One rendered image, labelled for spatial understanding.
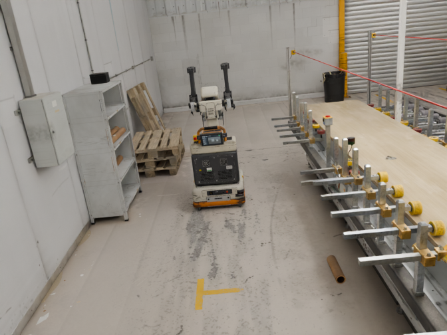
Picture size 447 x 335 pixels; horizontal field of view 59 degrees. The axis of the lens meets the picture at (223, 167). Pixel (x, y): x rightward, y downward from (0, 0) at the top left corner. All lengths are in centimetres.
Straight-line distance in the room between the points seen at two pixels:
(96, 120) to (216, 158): 140
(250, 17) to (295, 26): 115
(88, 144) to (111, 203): 74
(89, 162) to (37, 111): 119
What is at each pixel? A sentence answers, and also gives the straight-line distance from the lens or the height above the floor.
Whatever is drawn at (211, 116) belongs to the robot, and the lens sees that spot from 481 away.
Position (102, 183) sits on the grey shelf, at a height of 51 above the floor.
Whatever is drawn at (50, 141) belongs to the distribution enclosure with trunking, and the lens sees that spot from 376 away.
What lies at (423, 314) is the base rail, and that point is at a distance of 221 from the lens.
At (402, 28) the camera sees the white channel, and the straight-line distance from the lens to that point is 459.
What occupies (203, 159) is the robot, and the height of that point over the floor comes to 62.
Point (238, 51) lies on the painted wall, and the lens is 1062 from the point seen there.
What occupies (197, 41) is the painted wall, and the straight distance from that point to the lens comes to 1061.
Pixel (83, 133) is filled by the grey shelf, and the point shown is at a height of 112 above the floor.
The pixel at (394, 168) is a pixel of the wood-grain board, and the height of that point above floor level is 90.
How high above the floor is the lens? 207
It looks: 20 degrees down
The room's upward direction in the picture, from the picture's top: 6 degrees counter-clockwise
